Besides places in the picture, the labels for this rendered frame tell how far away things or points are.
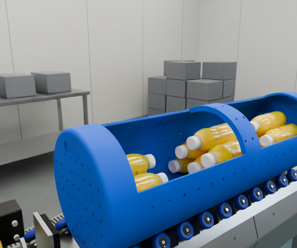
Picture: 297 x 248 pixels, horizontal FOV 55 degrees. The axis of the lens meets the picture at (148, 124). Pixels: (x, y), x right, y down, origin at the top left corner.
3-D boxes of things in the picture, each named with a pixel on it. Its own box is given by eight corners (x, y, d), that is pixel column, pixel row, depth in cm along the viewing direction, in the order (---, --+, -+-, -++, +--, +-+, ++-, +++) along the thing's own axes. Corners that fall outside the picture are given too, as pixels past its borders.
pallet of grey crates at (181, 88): (232, 134, 478) (238, 61, 447) (205, 146, 422) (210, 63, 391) (175, 122, 558) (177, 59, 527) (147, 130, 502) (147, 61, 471)
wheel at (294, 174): (295, 166, 102) (290, 168, 103) (289, 170, 99) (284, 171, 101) (302, 178, 100) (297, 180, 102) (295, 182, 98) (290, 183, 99)
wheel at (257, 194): (259, 184, 89) (254, 185, 90) (250, 188, 86) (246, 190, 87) (266, 198, 87) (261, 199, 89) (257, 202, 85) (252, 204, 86)
